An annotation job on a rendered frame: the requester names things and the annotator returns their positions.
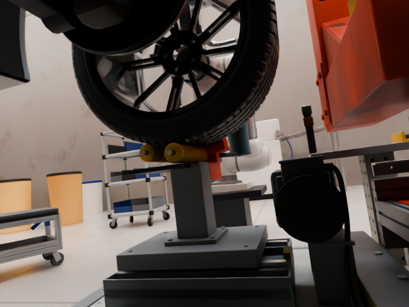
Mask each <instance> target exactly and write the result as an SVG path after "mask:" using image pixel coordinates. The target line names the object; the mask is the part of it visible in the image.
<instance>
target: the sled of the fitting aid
mask: <svg viewBox="0 0 409 307"><path fill-rule="evenodd" d="M103 291H104V298H105V307H296V294H295V261H294V256H293V247H292V240H291V238H280V239H268V240H267V243H266V245H265V248H264V252H263V255H262V258H261V261H260V264H259V267H245V268H220V269H172V270H125V271H117V272H115V273H114V274H112V275H110V276H109V277H107V278H106V279H104V280H103Z"/></svg>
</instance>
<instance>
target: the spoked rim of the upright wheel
mask: <svg viewBox="0 0 409 307"><path fill-rule="evenodd" d="M218 1H220V2H222V3H224V4H226V5H227V6H229V7H228V8H227V9H226V10H225V11H224V12H223V13H222V14H221V15H220V16H219V17H218V18H217V19H216V20H215V21H214V22H213V23H212V24H211V25H210V26H209V27H208V28H207V29H206V30H204V31H203V32H202V33H201V34H200V35H199V36H197V35H196V34H194V33H195V28H196V25H197V21H198V16H199V13H200V9H201V5H202V2H203V0H196V2H195V6H194V11H193V14H192V18H191V23H190V26H189V30H180V28H179V26H178V23H177V22H176V23H175V24H174V27H172V28H171V29H170V33H171V35H169V36H168V37H167V38H166V40H165V41H161V40H158V41H157V42H156V44H157V45H159V46H161V50H160V56H157V57H150V58H144V59H140V60H133V61H132V58H133V54H130V55H124V56H109V55H99V54H93V53H89V56H90V61H91V66H92V69H93V72H94V75H95V77H96V80H97V82H98V84H99V85H100V87H101V89H102V90H103V92H104V93H105V94H106V95H107V96H108V97H109V98H110V99H111V100H112V101H113V102H114V103H115V104H116V105H118V106H120V107H121V108H123V109H124V110H126V111H129V112H130V113H133V114H136V115H139V116H144V117H149V118H165V117H170V116H175V115H179V114H182V113H184V112H187V111H189V110H191V109H193V108H195V107H197V106H199V105H200V104H202V103H203V102H204V101H206V100H207V99H209V98H210V97H211V96H212V95H213V94H214V93H215V92H216V91H217V90H218V89H219V88H220V87H221V86H222V85H223V84H224V82H225V81H226V80H227V78H228V77H229V75H230V74H231V72H232V71H233V69H234V67H235V65H236V63H237V61H238V59H239V56H240V53H241V51H242V48H243V43H244V40H245V34H246V8H245V2H244V0H218ZM236 15H239V16H240V31H239V38H238V41H237V44H236V45H232V46H225V47H222V48H215V49H208V50H206V48H205V45H206V44H207V43H208V42H209V41H210V40H211V39H212V38H213V37H214V36H216V35H217V34H218V33H219V32H220V31H221V30H222V29H223V28H224V27H225V26H226V25H227V24H228V23H229V22H230V21H231V20H232V19H233V18H234V17H235V16H236ZM193 40H194V41H195V42H194V43H192V41H193ZM179 45H186V46H188V48H189V56H188V58H187V59H186V60H185V61H183V62H176V61H175V60H174V57H173V52H174V50H175V49H176V48H177V47H178V46H179ZM232 52H234V54H233V57H232V59H231V61H230V63H229V65H228V67H227V68H226V70H225V72H221V71H219V70H217V69H215V68H214V67H212V66H210V65H209V64H207V63H206V57H209V56H213V55H220V54H227V53H232ZM193 59H195V62H192V61H193ZM152 62H154V63H152ZM145 63H148V64H145ZM141 64H144V65H141ZM135 65H137V66H135ZM160 66H162V67H163V68H164V69H165V70H166V71H165V72H164V73H163V74H162V75H161V76H160V77H159V78H158V79H157V80H155V81H154V82H153V83H152V84H151V85H150V86H149V87H148V88H147V89H146V90H145V91H144V92H143V93H142V94H141V95H140V96H138V94H137V91H136V88H135V85H134V83H133V76H132V71H138V70H142V69H149V68H156V67H160ZM177 68H178V71H176V69H177ZM200 72H202V73H203V74H205V75H206V76H208V77H210V78H212V79H214V80H215V81H217V82H216V83H215V84H214V86H213V87H212V88H211V89H210V90H208V91H207V92H206V93H205V94H204V95H202V94H201V91H200V88H199V86H198V83H197V80H196V78H195V76H196V75H197V74H199V73H200ZM213 72H214V73H216V74H217V75H219V76H221V78H218V77H217V76H215V75H213V74H212V73H213ZM171 75H172V76H174V80H173V84H172V89H171V92H170V96H169V100H168V103H167V108H166V111H161V112H151V111H150V110H149V109H148V108H147V107H146V106H145V105H144V103H143V102H144V101H145V100H146V99H147V98H148V97H149V96H150V95H151V94H152V93H153V92H154V91H155V90H156V89H157V88H158V87H159V86H160V85H161V84H162V83H163V82H164V81H165V80H166V79H168V78H169V77H170V76H171ZM187 79H190V80H191V84H192V86H193V89H194V91H195V95H196V97H197V100H195V101H193V102H191V103H189V104H187V105H185V106H183V107H180V108H177V107H178V103H179V99H180V96H181V91H182V88H183V83H184V80H187ZM173 100H174V101H173ZM172 105H173V106H172Z"/></svg>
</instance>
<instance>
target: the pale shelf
mask: <svg viewBox="0 0 409 307"><path fill-rule="evenodd" d="M402 150H409V141H406V142H401V143H392V144H383V145H378V146H369V147H361V148H355V149H346V150H338V151H333V152H324V153H315V154H311V155H309V156H308V157H314V156H320V155H324V158H323V160H333V159H338V158H347V157H357V156H362V155H371V154H380V153H385V152H396V151H402Z"/></svg>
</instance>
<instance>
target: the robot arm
mask: <svg viewBox="0 0 409 307"><path fill-rule="evenodd" d="M199 19H200V25H201V26H202V28H203V22H202V17H201V11H200V13H199ZM203 31H204V28H203ZM232 57H233V54H231V55H229V56H226V57H219V58H213V59H211V60H212V61H213V62H214V64H215V65H216V67H217V69H218V70H219V71H221V72H225V70H226V68H227V67H228V65H229V63H230V61H231V59H232ZM249 119H250V120H249V121H248V122H247V126H248V137H249V142H250V148H251V154H250V155H245V156H241V157H223V158H222V162H221V163H220V168H221V173H222V178H221V179H218V180H213V181H211V186H213V185H233V184H237V183H242V181H241V180H238V179H237V172H251V171H259V170H261V169H264V168H266V167H267V166H269V165H271V161H272V153H271V150H270V149H269V148H268V147H267V146H264V145H263V142H262V140H261V139H260V138H258V137H257V130H256V122H255V116H253V117H252V118H249Z"/></svg>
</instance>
